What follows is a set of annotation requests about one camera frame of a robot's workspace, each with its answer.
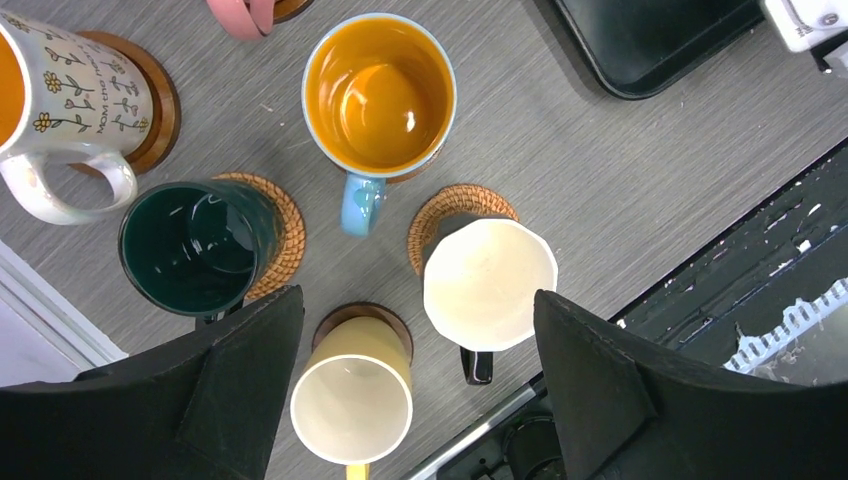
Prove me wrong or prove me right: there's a rattan coaster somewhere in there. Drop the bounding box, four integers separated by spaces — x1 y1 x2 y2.
215 172 306 301
406 183 520 275

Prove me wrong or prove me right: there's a black serving tray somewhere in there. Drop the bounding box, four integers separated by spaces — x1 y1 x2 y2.
552 0 764 101

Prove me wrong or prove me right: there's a dark brown wooden coaster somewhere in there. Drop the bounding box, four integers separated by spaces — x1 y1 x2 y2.
311 302 415 366

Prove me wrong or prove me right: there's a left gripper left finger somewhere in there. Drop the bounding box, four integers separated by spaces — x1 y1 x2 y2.
1 286 305 479

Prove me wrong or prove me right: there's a cream yellow mug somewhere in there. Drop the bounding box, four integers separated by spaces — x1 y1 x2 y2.
290 316 413 479

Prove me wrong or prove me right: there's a black white-inside mug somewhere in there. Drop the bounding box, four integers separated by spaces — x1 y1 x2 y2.
420 212 559 386

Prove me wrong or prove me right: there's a dark green mug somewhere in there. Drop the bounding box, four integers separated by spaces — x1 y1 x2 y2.
118 178 285 325

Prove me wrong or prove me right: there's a floral white mug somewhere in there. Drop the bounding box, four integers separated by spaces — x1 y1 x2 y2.
1 10 154 225

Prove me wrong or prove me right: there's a blue patterned mug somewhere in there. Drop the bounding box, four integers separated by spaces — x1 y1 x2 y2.
301 12 458 237

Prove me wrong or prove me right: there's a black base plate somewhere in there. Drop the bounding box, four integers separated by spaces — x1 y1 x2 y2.
409 143 847 479

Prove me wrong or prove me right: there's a pink ghost mug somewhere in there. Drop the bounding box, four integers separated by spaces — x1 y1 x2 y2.
206 0 275 41

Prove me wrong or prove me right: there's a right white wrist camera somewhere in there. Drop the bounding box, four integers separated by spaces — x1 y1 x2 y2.
759 0 847 79

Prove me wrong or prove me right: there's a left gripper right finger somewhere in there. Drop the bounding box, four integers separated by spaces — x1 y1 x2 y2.
534 290 847 479

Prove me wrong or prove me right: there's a rattan coaster front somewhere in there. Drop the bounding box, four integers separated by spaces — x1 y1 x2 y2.
215 172 306 301

